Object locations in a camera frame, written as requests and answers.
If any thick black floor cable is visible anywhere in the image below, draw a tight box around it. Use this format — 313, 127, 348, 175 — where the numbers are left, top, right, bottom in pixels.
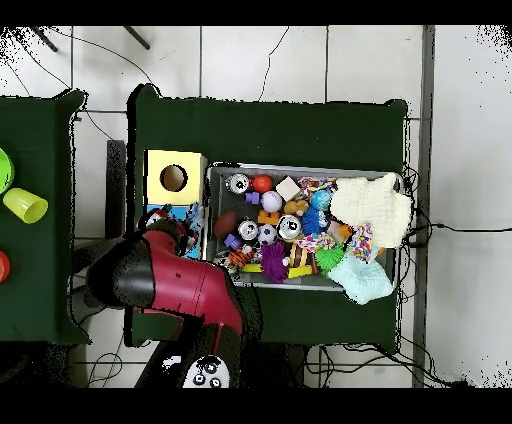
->
402, 221, 512, 247

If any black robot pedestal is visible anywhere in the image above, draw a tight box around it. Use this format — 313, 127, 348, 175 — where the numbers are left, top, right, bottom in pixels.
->
241, 342, 309, 388

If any cream waffle cloth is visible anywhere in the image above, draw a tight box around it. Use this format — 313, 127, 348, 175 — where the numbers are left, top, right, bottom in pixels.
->
329, 172, 413, 249

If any clear plastic wrapper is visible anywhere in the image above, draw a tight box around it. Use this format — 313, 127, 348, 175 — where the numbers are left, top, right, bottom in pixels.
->
185, 201, 204, 234

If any crushed silver can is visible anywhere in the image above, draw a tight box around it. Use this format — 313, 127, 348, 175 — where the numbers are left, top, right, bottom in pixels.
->
277, 214, 302, 241

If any black upright panel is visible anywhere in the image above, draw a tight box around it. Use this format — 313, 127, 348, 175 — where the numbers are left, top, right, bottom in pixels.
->
105, 139, 128, 241

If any black orange drink can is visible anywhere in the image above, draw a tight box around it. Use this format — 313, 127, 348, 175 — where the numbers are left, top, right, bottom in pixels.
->
237, 219, 260, 242

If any shallow mesh bin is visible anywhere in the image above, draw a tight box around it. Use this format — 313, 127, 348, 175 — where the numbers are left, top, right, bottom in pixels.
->
201, 161, 402, 295

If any plain wooden cube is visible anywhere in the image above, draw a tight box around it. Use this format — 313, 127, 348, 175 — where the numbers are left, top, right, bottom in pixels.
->
275, 175, 302, 202

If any black stand leg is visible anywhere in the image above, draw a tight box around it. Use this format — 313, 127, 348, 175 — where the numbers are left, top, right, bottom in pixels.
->
29, 25, 60, 53
122, 25, 152, 52

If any green ball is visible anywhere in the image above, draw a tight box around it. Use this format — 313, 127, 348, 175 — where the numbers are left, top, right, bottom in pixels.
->
0, 147, 16, 196

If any red orange ball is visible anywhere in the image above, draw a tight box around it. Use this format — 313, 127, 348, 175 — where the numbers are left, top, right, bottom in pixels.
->
252, 174, 275, 194

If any dark green table cloth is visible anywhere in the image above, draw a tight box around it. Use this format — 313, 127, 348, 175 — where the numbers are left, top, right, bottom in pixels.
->
0, 89, 92, 346
124, 82, 410, 349

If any purple spiky eyed toy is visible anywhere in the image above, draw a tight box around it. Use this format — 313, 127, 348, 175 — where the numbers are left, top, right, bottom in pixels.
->
259, 240, 289, 284

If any red black drink can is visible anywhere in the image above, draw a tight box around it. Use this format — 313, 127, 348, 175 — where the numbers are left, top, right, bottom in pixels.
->
227, 172, 251, 195

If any wooden box with three holes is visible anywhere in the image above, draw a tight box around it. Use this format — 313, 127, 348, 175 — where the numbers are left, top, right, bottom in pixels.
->
141, 149, 209, 315

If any thin black floor cable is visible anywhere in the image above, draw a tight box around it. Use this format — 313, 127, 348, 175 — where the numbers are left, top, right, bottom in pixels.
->
257, 25, 290, 103

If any small soccer ball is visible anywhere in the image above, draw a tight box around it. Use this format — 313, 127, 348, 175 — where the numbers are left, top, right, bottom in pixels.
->
256, 224, 279, 246

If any colourful paper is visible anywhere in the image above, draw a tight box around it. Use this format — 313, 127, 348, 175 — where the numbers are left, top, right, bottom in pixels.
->
346, 221, 375, 263

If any yellow green plastic cup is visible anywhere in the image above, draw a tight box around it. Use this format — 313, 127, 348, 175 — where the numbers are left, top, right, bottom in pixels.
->
2, 187, 50, 224

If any mint green cloth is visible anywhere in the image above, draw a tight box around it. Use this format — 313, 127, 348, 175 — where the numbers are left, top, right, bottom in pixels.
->
328, 251, 395, 306

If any white baseball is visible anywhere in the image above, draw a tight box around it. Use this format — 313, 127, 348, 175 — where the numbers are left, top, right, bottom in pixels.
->
260, 190, 284, 214

